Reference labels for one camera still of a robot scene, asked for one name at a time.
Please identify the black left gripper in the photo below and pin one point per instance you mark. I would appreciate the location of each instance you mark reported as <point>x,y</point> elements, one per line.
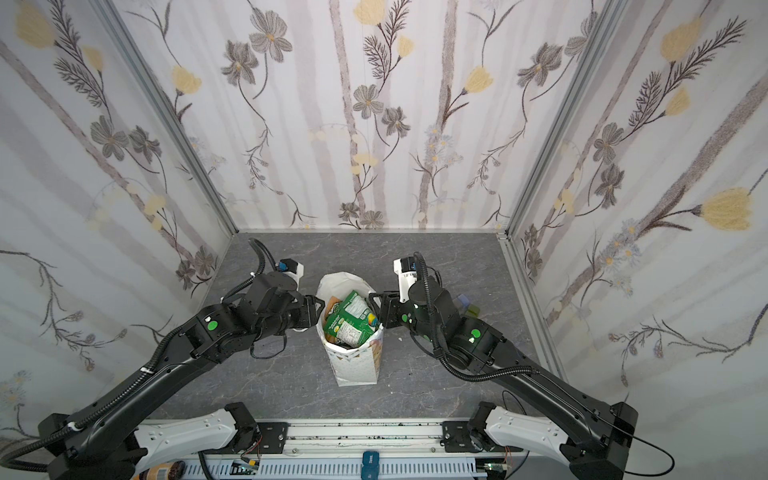
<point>308,310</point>

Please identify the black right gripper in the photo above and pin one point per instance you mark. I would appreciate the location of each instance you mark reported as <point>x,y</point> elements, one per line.
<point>390,309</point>

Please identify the green snack packet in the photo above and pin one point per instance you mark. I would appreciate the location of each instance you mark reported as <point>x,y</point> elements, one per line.
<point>347,322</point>

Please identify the cartoon animal paper bag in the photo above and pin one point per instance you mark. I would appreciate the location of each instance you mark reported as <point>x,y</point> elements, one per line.
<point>351,367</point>

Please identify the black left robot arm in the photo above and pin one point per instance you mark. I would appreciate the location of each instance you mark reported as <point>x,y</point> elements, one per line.
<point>102,440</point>

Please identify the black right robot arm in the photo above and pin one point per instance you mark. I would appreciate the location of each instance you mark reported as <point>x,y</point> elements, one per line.
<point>592,438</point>

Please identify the green block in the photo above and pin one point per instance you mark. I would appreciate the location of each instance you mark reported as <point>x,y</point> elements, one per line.
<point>473,311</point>

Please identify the brown bottle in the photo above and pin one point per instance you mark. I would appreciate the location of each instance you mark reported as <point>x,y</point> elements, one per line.
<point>166,471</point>

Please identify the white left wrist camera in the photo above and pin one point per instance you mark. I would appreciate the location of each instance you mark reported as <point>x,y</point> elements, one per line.
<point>292,268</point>

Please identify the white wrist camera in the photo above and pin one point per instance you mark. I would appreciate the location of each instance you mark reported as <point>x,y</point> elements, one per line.
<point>292,268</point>
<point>407,275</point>

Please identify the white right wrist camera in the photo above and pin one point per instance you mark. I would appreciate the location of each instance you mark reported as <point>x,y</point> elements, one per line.
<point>407,275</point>

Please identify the aluminium rail base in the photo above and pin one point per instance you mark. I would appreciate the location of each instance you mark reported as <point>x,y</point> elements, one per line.
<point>409,448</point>

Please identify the blue clip on rail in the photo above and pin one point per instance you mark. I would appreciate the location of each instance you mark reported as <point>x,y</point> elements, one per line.
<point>370,465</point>

